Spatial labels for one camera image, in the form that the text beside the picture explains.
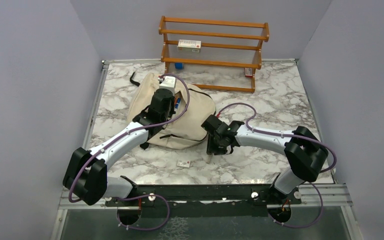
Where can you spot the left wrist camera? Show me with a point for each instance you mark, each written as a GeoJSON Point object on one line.
{"type": "Point", "coordinates": [167, 82]}

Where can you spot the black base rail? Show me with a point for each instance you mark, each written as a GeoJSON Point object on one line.
{"type": "Point", "coordinates": [195, 201]}

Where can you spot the white and grey box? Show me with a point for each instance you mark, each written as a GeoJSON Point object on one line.
{"type": "Point", "coordinates": [192, 46]}

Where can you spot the beige canvas backpack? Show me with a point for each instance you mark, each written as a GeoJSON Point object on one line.
{"type": "Point", "coordinates": [186, 131]}

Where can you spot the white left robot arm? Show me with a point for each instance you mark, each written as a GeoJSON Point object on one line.
{"type": "Point", "coordinates": [86, 176]}

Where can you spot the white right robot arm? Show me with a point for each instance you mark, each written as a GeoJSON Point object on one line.
{"type": "Point", "coordinates": [301, 148]}

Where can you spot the small white eraser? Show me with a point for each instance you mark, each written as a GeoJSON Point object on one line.
{"type": "Point", "coordinates": [184, 163]}

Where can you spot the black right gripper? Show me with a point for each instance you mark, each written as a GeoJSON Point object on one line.
{"type": "Point", "coordinates": [211, 148]}

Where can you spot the small red box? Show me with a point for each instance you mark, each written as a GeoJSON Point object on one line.
{"type": "Point", "coordinates": [248, 72]}

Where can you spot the small blue object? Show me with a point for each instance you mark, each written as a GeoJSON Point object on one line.
{"type": "Point", "coordinates": [179, 65]}

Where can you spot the orange wooden shelf rack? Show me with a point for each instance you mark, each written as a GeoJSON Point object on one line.
{"type": "Point", "coordinates": [228, 44]}

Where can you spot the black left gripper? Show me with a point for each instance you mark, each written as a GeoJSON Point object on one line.
{"type": "Point", "coordinates": [172, 110]}

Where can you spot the blue whiteboard marker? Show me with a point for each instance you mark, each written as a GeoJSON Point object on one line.
{"type": "Point", "coordinates": [176, 106]}

